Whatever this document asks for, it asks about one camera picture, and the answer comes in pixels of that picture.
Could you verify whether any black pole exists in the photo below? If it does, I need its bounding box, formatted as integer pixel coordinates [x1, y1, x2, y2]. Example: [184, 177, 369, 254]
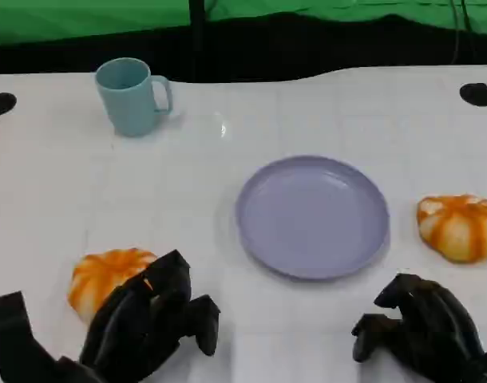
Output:
[188, 0, 208, 81]

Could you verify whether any black backdrop cloth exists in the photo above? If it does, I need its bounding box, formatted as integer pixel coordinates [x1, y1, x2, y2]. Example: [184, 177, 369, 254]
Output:
[0, 11, 487, 85]

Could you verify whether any green cloth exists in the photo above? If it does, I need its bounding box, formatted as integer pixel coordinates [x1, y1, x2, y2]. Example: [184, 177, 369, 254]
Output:
[0, 0, 487, 48]

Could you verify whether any orange and white bread roll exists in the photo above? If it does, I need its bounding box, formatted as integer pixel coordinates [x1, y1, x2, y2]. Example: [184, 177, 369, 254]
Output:
[67, 247, 159, 322]
[416, 194, 487, 264]

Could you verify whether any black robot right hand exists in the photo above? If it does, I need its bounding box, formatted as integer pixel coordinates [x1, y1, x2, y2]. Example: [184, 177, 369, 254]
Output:
[350, 273, 487, 383]

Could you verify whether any black table cable grommet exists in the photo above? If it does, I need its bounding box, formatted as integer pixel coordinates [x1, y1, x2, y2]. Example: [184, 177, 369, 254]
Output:
[459, 82, 487, 107]
[0, 92, 18, 117]

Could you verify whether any lilac plate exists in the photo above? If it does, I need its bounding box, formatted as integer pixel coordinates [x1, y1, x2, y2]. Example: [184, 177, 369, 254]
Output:
[234, 155, 390, 280]

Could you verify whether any pale green mug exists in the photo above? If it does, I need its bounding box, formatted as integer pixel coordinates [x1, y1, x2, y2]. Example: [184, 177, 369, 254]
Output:
[95, 57, 174, 138]

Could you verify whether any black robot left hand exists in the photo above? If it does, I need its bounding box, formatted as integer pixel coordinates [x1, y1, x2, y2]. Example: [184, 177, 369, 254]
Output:
[78, 249, 223, 383]

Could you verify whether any thin dark cable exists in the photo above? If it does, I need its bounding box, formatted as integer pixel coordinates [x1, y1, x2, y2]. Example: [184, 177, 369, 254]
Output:
[461, 0, 475, 55]
[449, 0, 462, 65]

